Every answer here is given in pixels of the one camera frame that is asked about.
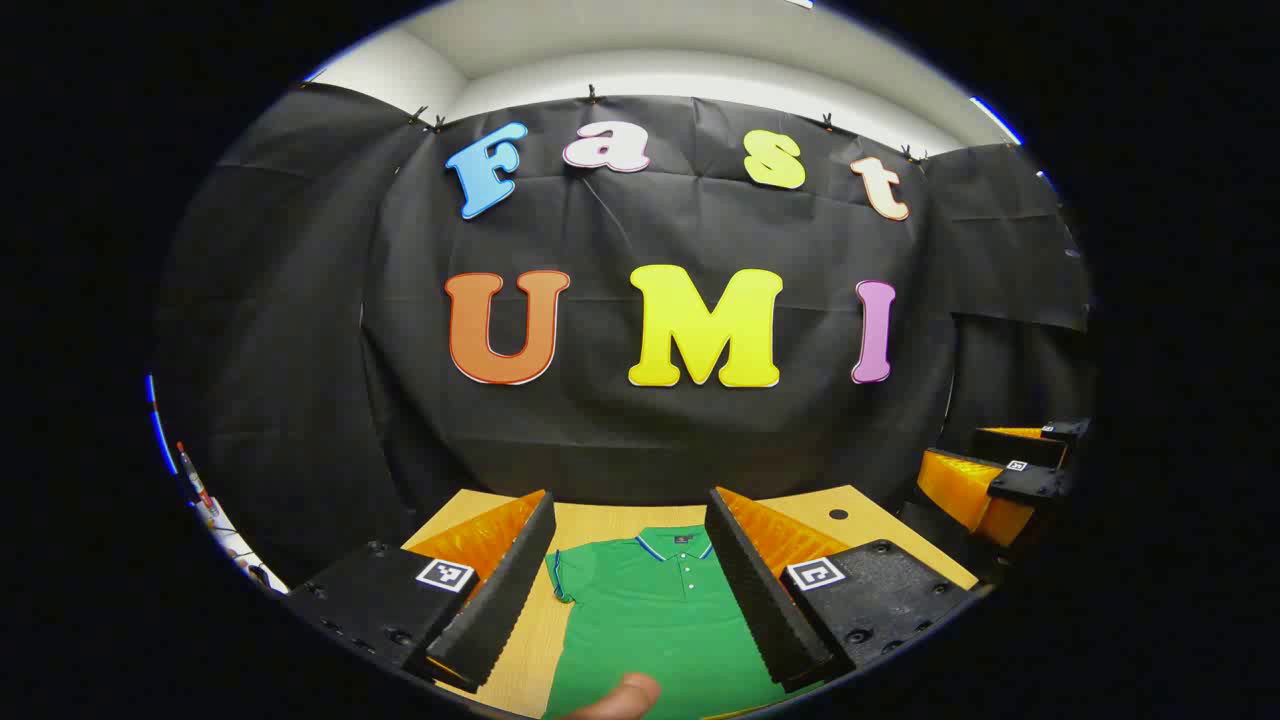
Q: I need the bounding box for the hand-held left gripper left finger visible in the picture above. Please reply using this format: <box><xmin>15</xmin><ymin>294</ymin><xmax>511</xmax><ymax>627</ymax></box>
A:
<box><xmin>285</xmin><ymin>489</ymin><xmax>557</xmax><ymax>693</ymax></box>

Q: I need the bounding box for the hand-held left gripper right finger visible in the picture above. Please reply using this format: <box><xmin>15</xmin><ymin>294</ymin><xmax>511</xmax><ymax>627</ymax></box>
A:
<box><xmin>704</xmin><ymin>487</ymin><xmax>977</xmax><ymax>693</ymax></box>

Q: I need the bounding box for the green T-shirt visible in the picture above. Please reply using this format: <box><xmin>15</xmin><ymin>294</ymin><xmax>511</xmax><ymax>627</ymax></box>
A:
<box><xmin>543</xmin><ymin>525</ymin><xmax>823</xmax><ymax>720</ymax></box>

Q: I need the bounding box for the black backdrop cloth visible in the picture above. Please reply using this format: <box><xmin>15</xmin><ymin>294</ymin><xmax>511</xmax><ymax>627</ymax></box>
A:
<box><xmin>150</xmin><ymin>82</ymin><xmax>1096</xmax><ymax>591</ymax></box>

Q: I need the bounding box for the red handled tool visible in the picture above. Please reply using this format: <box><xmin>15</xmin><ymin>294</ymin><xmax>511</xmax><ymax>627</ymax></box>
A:
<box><xmin>178</xmin><ymin>442</ymin><xmax>213</xmax><ymax>513</ymax></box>

